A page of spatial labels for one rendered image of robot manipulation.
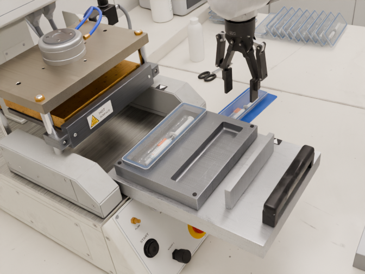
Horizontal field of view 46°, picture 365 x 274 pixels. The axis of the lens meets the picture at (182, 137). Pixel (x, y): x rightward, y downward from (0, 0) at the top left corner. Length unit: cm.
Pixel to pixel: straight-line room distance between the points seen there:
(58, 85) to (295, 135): 64
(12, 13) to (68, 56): 17
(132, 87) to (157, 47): 69
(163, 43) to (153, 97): 64
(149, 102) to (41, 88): 27
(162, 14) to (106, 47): 86
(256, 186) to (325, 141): 47
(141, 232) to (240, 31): 54
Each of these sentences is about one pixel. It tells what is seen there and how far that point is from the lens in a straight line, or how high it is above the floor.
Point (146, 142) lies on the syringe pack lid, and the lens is 73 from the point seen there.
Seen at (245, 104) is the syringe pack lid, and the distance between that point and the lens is 121.
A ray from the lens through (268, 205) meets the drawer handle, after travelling 61.
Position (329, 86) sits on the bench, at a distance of 134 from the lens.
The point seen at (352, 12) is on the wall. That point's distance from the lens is 319.
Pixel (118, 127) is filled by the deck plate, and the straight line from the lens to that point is 91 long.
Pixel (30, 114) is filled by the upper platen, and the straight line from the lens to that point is 82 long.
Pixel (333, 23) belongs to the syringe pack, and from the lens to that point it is 160.
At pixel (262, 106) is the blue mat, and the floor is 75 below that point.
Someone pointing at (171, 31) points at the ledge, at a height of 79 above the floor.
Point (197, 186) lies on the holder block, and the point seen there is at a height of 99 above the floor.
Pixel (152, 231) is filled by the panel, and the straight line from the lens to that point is 79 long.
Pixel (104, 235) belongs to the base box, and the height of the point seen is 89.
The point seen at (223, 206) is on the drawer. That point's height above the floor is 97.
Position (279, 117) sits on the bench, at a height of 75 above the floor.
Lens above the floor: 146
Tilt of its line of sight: 38 degrees down
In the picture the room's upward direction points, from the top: 7 degrees counter-clockwise
